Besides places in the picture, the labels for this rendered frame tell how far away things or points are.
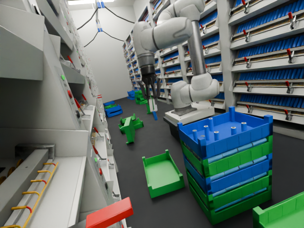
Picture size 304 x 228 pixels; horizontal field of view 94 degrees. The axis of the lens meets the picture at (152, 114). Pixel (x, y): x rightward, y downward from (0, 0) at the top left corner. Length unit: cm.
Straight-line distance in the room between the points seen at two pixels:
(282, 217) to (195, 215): 33
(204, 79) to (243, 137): 65
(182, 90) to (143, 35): 60
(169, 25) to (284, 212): 77
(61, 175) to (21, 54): 16
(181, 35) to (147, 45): 16
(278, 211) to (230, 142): 22
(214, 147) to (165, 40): 49
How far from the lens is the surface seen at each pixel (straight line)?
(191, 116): 117
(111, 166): 94
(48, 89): 29
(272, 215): 61
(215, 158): 58
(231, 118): 81
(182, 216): 81
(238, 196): 75
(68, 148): 30
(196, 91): 117
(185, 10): 122
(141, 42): 76
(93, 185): 35
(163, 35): 71
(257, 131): 65
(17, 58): 22
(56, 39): 39
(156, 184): 96
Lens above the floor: 65
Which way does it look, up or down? 16 degrees down
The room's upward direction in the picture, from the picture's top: 13 degrees counter-clockwise
